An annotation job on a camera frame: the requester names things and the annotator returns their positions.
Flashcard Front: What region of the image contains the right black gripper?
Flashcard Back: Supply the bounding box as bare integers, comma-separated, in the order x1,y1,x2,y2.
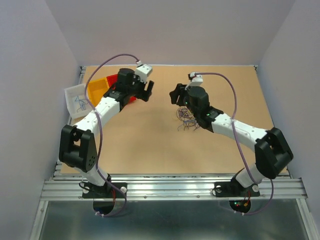
169,84,199,118

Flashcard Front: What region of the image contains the thin wire bundle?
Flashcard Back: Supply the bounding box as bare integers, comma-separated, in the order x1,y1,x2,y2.
174,106,202,133

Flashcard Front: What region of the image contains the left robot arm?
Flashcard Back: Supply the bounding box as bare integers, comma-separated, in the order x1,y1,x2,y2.
58,64,154,197

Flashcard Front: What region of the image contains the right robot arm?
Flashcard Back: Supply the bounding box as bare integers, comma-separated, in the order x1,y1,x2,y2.
169,83,294,198

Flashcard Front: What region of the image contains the red plastic bin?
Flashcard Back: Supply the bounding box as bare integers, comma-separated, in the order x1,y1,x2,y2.
106,74,137,103

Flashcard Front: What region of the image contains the yellow plastic bin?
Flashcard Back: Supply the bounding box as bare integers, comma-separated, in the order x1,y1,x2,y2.
87,77,109,107

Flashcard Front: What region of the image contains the white plastic bin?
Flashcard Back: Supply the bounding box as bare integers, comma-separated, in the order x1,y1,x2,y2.
64,84,92,119

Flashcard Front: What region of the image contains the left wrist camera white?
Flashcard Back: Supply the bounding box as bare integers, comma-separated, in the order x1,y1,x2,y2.
134,60,153,84

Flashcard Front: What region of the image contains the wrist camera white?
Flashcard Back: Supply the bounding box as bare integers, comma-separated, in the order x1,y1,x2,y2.
185,72,203,90
134,60,153,84

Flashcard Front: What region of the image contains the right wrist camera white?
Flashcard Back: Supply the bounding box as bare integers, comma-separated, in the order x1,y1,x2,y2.
185,72,203,90

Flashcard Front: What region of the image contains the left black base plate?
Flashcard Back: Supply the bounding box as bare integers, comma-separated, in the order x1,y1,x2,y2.
78,181,128,199

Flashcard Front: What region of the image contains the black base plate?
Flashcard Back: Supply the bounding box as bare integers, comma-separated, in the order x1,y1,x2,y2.
211,181,261,198
78,181,128,199

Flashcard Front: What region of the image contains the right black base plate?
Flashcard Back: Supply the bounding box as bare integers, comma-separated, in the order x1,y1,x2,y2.
211,181,261,198

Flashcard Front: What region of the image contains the aluminium rail frame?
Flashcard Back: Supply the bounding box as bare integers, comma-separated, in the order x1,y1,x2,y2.
28,65,315,240

